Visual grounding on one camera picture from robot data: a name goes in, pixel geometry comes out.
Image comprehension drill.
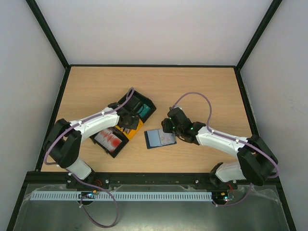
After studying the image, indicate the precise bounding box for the black bin with teal cards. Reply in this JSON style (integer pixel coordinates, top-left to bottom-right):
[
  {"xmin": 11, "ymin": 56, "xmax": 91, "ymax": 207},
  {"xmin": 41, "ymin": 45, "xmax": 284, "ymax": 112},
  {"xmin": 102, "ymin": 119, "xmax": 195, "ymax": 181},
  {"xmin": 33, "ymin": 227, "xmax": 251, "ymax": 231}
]
[{"xmin": 123, "ymin": 91, "xmax": 156, "ymax": 123}]

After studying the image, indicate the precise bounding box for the blue leather card holder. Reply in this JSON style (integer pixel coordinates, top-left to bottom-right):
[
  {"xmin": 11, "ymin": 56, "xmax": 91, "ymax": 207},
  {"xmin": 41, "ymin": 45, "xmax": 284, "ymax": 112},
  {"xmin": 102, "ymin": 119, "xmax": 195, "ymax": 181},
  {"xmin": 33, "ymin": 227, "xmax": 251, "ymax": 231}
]
[{"xmin": 144, "ymin": 128, "xmax": 177, "ymax": 149}]

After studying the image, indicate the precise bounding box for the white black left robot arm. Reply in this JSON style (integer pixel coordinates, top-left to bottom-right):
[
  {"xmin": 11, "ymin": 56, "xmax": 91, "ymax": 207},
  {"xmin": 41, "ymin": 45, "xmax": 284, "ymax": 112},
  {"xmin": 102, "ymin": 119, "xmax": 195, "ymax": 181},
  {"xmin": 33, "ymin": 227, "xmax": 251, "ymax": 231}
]
[{"xmin": 44, "ymin": 96, "xmax": 143, "ymax": 182}]

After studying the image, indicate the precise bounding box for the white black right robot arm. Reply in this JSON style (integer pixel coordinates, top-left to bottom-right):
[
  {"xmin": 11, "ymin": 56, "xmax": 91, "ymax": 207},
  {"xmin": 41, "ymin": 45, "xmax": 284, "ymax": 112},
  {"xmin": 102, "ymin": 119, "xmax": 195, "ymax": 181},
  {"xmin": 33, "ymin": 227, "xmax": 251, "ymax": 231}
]
[{"xmin": 161, "ymin": 107, "xmax": 278, "ymax": 189}]

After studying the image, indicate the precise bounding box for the teal card stack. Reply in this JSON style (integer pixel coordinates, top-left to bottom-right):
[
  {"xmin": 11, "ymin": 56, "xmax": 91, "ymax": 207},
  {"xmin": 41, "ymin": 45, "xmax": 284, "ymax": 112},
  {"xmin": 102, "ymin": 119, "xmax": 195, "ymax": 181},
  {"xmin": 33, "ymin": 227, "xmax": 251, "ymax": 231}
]
[{"xmin": 138, "ymin": 104, "xmax": 151, "ymax": 118}]

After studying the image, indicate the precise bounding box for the black bin with red cards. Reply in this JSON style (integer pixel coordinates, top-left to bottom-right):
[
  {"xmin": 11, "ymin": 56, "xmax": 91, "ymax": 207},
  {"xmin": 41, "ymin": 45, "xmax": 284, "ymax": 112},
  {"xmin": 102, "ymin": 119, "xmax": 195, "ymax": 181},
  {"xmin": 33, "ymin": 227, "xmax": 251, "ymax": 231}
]
[{"xmin": 90, "ymin": 127, "xmax": 129, "ymax": 158}]

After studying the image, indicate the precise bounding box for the red patterned card stack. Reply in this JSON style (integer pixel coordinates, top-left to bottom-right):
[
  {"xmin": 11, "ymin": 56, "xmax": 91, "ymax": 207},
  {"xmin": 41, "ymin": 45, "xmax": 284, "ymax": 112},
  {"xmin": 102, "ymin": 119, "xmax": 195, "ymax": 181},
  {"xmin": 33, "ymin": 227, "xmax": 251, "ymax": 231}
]
[{"xmin": 94, "ymin": 128, "xmax": 124, "ymax": 153}]

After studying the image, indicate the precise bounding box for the yellow plastic bin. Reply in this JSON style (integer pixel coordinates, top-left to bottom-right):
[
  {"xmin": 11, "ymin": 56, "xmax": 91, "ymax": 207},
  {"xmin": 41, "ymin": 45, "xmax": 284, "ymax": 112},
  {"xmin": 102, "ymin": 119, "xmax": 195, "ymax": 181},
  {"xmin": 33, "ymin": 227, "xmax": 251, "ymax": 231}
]
[{"xmin": 115, "ymin": 120, "xmax": 144, "ymax": 141}]

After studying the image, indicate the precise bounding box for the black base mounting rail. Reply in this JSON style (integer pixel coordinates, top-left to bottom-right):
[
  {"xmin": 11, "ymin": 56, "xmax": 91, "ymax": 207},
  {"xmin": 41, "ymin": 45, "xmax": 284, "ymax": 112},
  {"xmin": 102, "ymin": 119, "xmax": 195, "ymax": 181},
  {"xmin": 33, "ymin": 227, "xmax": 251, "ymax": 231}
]
[{"xmin": 66, "ymin": 172, "xmax": 239, "ymax": 191}]

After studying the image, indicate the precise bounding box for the light blue slotted cable duct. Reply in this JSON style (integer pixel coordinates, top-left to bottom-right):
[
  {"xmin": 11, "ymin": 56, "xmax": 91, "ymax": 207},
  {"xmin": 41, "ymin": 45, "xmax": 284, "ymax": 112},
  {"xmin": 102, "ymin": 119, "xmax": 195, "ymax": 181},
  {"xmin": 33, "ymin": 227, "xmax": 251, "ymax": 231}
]
[{"xmin": 30, "ymin": 191, "xmax": 212, "ymax": 202}]

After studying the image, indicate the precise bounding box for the black aluminium frame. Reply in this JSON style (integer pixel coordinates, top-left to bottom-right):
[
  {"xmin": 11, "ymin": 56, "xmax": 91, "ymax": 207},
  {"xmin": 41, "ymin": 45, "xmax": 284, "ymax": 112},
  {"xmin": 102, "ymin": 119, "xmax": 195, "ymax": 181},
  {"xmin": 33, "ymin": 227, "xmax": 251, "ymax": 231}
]
[{"xmin": 7, "ymin": 0, "xmax": 296, "ymax": 231}]

